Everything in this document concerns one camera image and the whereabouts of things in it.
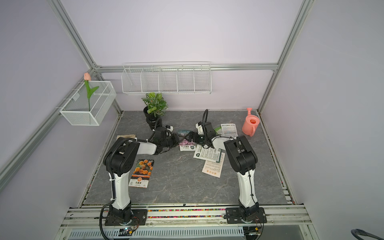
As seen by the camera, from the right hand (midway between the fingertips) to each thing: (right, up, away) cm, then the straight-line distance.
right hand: (188, 138), depth 100 cm
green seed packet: (+21, +5, +8) cm, 23 cm away
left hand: (-2, 0, -1) cm, 2 cm away
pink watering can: (+42, +10, -1) cm, 43 cm away
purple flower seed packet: (-2, -5, -2) cm, 5 cm away
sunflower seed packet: (+15, -10, -4) cm, 18 cm away
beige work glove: (-45, +1, +6) cm, 45 cm away
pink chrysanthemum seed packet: (-4, +3, +5) cm, 8 cm away
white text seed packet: (+29, +5, +9) cm, 31 cm away
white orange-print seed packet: (+16, -18, -11) cm, 26 cm away
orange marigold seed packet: (-28, -20, -11) cm, 36 cm away
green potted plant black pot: (-18, +19, -13) cm, 29 cm away
